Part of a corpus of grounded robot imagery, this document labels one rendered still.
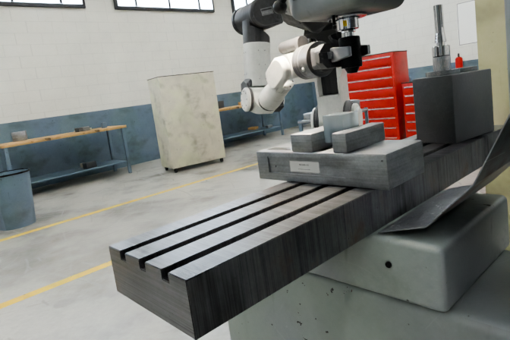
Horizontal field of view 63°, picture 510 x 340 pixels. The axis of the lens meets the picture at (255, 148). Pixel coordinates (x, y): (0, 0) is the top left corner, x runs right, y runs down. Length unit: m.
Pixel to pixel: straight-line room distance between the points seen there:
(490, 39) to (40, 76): 7.27
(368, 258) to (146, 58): 8.63
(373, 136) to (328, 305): 0.38
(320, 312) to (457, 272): 0.33
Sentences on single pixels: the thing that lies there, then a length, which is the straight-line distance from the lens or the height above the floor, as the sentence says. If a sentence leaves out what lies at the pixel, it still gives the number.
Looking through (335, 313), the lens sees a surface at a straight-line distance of 0.98.
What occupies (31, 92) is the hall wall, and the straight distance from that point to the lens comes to 8.33.
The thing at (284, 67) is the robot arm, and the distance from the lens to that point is 1.10.
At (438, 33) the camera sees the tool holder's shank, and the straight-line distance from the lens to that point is 1.30.
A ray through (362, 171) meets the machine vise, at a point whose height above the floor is 0.99.
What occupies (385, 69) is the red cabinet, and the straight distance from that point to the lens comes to 6.19.
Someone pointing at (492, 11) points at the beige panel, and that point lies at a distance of 2.66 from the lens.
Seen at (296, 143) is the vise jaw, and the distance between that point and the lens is 0.91.
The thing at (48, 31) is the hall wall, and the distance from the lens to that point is 8.60.
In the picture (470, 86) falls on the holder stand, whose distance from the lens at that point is 1.31.
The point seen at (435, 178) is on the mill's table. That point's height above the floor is 0.92.
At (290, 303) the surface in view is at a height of 0.66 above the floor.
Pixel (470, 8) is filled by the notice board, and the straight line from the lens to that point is 10.46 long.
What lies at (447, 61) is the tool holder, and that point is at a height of 1.18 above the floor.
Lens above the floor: 1.17
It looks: 8 degrees down
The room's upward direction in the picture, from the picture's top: 8 degrees counter-clockwise
